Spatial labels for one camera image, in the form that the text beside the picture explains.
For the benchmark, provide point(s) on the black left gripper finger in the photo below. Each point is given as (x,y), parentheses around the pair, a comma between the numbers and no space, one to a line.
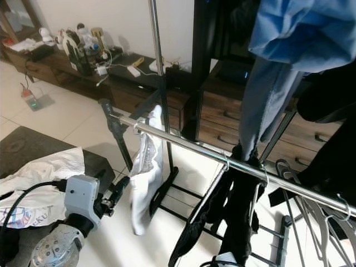
(120,189)
(101,173)

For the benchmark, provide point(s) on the white printed shirt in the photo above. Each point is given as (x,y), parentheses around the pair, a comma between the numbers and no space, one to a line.
(33,173)

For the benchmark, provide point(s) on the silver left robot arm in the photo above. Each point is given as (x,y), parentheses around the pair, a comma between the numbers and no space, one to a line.
(53,250)

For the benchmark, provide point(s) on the white sleeveless vest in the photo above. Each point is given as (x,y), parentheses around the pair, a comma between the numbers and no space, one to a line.
(147,172)

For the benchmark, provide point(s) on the dark grey low bench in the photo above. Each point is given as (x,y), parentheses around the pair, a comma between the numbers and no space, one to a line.
(33,143)

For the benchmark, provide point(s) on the black chrome clothes rack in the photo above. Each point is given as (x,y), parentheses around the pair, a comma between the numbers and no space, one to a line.
(200,149)

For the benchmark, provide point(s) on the floor socket with green light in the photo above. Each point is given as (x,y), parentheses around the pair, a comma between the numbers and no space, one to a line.
(33,103)

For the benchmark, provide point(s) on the white charger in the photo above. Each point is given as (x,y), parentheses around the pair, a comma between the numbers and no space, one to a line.
(102,70)

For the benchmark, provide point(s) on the white power strip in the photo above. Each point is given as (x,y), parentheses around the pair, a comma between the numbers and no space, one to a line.
(134,71)

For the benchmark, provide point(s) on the dark wooden console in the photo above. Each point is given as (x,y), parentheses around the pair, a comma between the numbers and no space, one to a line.
(55,72)

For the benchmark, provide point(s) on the white dish with gold figure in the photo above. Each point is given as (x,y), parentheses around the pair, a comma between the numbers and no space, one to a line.
(152,68)

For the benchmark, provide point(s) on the long black garment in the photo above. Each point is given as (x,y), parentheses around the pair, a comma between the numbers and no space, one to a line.
(239,217)

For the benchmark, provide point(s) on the black and white figurine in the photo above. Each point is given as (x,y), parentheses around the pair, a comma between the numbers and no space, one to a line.
(71,45)

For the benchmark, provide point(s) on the white astronaut figurine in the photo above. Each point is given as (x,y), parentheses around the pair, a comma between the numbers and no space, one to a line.
(84,36)

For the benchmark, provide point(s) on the gold trophy ornament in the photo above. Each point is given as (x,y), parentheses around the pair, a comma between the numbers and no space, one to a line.
(97,32)

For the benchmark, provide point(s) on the black box with blue light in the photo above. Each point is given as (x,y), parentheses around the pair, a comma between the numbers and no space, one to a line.
(231,71)

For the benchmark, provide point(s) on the dark wooden shelf unit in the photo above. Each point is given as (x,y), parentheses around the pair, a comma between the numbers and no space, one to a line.
(11,22)

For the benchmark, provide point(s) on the black jacket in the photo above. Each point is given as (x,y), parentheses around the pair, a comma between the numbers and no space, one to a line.
(328,94)

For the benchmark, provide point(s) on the blue garment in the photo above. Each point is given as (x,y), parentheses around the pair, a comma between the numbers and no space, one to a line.
(306,28)

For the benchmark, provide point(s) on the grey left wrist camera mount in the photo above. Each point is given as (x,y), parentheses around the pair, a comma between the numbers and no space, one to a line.
(80,194)

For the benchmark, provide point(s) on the white round camera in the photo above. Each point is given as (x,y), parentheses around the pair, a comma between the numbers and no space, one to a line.
(44,35)

